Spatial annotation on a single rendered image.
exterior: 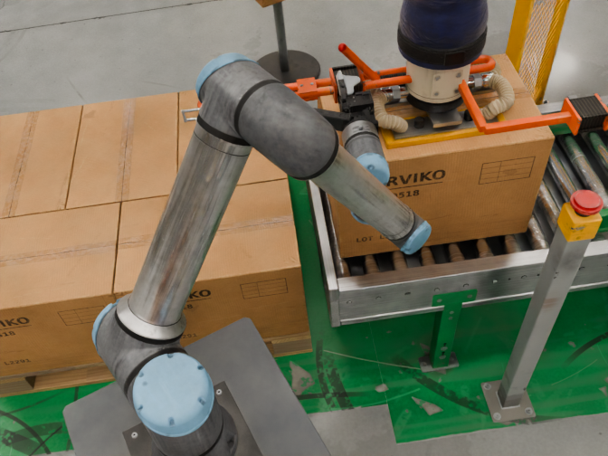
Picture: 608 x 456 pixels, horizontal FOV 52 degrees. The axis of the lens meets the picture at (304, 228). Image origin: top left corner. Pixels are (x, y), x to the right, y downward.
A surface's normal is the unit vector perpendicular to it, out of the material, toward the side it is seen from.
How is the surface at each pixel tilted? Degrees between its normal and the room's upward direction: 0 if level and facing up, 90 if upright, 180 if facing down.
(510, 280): 90
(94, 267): 0
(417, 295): 90
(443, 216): 90
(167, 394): 5
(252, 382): 0
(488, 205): 90
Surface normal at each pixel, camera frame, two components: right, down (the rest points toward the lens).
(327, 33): -0.07, -0.65
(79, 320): 0.12, 0.75
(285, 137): -0.03, 0.36
